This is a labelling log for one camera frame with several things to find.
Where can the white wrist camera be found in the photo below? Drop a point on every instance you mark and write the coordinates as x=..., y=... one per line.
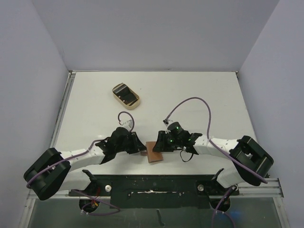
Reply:
x=167, y=122
x=126, y=124

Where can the yellow card tray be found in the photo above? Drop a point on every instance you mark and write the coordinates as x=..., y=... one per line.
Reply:
x=129, y=101

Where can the aluminium frame rail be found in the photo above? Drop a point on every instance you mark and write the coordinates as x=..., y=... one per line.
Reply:
x=62, y=108

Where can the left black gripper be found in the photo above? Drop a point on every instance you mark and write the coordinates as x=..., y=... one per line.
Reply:
x=137, y=146

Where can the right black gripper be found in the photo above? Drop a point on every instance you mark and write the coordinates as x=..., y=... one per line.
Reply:
x=162, y=141

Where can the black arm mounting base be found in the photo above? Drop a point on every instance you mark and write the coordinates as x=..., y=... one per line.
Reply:
x=156, y=191

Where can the tan leather card holder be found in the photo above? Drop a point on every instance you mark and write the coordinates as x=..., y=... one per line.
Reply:
x=152, y=157

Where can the stack of grey cards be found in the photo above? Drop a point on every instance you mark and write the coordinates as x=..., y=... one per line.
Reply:
x=121, y=89

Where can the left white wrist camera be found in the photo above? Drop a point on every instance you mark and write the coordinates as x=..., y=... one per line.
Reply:
x=126, y=124

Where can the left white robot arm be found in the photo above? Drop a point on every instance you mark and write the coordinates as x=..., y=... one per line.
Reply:
x=56, y=171

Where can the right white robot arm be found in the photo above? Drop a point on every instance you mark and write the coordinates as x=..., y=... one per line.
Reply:
x=251, y=162

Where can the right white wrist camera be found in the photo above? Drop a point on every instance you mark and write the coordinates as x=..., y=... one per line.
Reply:
x=167, y=122

